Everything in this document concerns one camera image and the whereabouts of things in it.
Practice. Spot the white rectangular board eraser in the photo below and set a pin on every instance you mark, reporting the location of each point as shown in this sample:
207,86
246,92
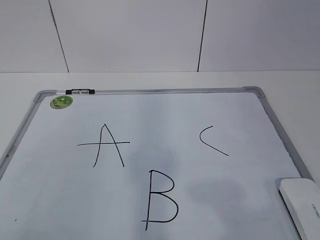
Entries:
302,199

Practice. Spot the round green magnet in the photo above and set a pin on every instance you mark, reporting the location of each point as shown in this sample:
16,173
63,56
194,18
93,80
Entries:
61,102

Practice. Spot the white board with grey frame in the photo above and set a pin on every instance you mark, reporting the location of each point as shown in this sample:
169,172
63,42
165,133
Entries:
172,164

